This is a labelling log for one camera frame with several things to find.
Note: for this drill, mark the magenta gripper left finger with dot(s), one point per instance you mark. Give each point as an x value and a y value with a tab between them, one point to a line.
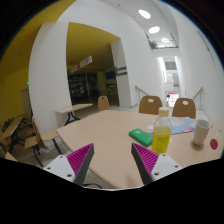
74	166

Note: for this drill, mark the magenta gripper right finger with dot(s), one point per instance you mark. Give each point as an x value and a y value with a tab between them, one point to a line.
152	166

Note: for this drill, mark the green box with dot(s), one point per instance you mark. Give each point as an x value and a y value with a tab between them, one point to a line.
141	137

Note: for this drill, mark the yellow juice bottle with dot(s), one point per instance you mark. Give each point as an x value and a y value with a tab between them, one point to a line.
162	129

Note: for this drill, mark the wooden chair near pillar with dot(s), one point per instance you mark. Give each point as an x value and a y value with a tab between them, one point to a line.
48	136

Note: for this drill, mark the small wooden side table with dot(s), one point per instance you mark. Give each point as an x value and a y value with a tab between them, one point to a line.
69	111

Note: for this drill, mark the wooden chair far left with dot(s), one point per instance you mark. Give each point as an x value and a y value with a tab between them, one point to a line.
103	103

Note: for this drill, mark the wooden chair right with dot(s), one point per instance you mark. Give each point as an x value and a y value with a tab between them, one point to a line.
184	107

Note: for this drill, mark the white paper cup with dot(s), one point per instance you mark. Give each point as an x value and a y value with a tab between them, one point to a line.
201	131

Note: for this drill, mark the red round sticker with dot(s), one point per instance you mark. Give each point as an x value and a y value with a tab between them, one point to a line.
214	144

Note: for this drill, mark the wooden desk at left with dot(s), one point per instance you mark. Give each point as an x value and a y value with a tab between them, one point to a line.
10	136

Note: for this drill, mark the left stair handrail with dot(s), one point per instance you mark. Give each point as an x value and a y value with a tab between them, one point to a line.
141	93

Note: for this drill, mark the stair handrail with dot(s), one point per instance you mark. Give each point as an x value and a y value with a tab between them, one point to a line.
141	93
198	98

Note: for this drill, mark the right stair handrail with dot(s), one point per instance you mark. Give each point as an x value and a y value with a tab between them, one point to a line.
198	98

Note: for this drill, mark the hanging white red sign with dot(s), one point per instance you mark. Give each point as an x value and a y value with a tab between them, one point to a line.
81	64

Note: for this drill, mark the green balcony plant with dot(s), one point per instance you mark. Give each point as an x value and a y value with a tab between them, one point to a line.
153	44

